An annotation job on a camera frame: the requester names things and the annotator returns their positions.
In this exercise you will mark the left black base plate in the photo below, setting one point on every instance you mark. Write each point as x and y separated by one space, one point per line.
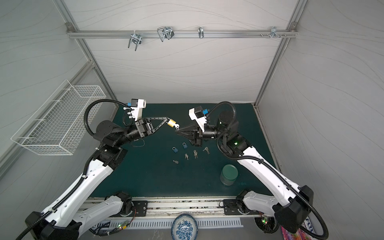
134 208

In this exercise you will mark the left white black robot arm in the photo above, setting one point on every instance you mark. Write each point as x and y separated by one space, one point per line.
61 220

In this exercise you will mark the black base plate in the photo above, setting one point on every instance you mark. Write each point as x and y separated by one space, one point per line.
134 208
234 207

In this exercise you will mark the green table mat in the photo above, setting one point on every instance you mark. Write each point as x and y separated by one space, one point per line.
148 170

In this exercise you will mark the brass padlock with keys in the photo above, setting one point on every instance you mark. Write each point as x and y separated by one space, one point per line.
173 124

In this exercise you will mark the black round fan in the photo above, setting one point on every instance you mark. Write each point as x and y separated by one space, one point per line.
267 225

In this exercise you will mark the metal bolt clamp right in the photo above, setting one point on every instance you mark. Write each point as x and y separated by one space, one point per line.
274 33

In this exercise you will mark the white wire basket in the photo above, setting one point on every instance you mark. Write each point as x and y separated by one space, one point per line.
57 127

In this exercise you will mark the blue white patterned plate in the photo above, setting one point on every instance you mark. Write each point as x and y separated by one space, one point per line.
184 227

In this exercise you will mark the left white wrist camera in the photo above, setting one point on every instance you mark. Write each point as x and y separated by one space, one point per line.
135 108

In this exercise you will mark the small metal bracket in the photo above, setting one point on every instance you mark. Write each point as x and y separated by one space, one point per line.
201 32

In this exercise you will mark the metal U-bolt clamp left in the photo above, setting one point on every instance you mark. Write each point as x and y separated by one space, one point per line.
135 40

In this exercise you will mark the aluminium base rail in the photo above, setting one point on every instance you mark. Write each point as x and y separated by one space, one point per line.
206 207

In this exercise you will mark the green lidded jar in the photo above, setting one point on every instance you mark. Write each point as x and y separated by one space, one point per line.
229 175

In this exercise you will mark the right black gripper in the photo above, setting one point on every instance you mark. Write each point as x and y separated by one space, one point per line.
198 133

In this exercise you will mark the metal U-bolt clamp middle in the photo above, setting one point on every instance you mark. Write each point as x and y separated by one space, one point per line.
165 32

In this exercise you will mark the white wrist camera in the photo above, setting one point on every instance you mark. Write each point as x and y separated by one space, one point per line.
135 108
198 114

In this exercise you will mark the metal u-bolt clamp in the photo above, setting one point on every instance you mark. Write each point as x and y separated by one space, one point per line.
135 40
165 32

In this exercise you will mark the aluminium crossbar rail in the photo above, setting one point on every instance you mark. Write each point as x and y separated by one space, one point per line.
179 34

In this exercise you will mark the white vented cable duct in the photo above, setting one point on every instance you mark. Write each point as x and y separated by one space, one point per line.
202 223

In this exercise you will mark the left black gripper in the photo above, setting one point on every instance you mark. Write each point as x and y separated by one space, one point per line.
143 128

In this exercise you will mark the pink Fox's candy bag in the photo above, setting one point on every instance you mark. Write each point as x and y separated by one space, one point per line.
299 235

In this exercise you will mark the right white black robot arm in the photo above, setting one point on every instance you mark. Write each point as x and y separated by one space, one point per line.
290 204

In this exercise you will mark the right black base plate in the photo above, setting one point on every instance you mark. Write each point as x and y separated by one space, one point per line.
234 207

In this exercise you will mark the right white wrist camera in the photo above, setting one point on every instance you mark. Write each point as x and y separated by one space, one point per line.
198 114

